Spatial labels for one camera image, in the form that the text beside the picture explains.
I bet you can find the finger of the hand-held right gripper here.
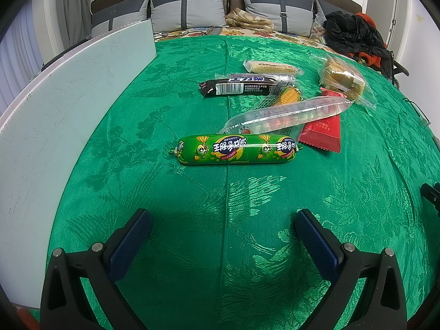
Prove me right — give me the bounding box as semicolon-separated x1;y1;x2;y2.
421;183;440;211

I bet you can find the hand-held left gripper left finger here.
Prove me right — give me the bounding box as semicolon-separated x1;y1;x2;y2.
40;208;153;330

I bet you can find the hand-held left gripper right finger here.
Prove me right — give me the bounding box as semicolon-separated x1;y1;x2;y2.
295;208;408;330

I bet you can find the red snack packet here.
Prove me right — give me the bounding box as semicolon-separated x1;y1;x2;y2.
297;87;346;153

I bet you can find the green sausage packet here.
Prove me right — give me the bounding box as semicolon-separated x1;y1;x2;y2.
168;134;304;166

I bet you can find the long clear candy packet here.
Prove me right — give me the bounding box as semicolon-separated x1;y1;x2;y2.
219;96;354;135

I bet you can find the corn print snack packet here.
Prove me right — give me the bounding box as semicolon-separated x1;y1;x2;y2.
256;84;305;111

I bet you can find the clear bread cake packet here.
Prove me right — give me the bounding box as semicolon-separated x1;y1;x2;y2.
318;54;377;109

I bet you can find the black chocolate bar packet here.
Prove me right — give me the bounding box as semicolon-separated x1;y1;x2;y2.
199;73;297;98

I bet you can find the cream biscuit packet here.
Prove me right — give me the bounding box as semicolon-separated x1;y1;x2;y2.
243;59;305;78

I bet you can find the green embroidered blanket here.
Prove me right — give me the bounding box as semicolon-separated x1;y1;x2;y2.
29;34;440;330

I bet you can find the white board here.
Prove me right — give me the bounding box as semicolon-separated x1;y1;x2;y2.
0;19;157;312

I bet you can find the black chair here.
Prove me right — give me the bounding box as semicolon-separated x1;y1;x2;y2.
388;50;410;84

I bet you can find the black jacket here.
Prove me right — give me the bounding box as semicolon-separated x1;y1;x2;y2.
323;11;389;59

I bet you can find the orange garment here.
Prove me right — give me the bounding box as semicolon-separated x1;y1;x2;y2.
344;12;392;70

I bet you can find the white door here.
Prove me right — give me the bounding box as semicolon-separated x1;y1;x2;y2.
365;0;430;86

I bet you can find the clear plastic bag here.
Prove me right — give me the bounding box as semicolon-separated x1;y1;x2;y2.
310;10;327;42

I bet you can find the floral bed sheet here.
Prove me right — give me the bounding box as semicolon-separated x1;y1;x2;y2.
153;26;344;56

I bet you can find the beige patterned cloth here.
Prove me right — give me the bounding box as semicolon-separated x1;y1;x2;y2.
225;7;274;30

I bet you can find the grey curtain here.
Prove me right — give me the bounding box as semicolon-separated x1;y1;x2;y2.
62;0;92;46

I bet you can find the thin black cable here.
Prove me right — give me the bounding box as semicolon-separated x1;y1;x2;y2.
401;97;427;122

